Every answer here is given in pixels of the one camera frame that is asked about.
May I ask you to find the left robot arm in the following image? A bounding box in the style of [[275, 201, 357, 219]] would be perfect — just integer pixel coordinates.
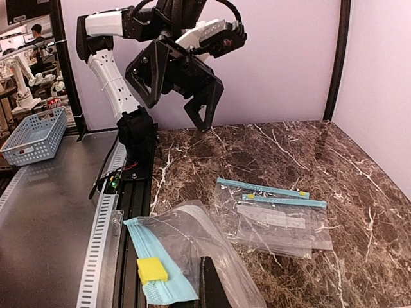
[[76, 1, 234, 164]]

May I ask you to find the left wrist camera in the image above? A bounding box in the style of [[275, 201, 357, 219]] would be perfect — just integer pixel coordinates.
[[176, 17, 248, 60]]

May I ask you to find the black frame post right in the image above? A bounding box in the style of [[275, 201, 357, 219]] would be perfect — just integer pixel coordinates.
[[322, 0, 352, 121]]

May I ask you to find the black frame post left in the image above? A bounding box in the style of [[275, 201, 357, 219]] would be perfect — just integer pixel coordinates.
[[49, 0, 87, 142]]

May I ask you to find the black front rail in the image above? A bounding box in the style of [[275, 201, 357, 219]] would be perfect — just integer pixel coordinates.
[[112, 124, 158, 307]]

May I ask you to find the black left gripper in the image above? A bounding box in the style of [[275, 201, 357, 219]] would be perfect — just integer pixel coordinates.
[[125, 37, 224, 133]]

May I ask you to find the black frame post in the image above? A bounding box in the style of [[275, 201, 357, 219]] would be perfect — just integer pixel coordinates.
[[49, 0, 87, 142], [322, 0, 352, 121]]

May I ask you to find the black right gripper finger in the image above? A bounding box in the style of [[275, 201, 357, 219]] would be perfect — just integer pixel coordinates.
[[199, 256, 232, 308]]

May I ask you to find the white slotted cable duct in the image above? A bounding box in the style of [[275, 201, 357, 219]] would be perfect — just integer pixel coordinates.
[[76, 144, 125, 307]]

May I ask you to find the blue plastic basket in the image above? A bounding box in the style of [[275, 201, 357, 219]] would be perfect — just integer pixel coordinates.
[[1, 107, 67, 167]]

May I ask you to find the clear zip bag blue zipper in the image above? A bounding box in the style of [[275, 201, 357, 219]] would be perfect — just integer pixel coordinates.
[[138, 200, 266, 307]]

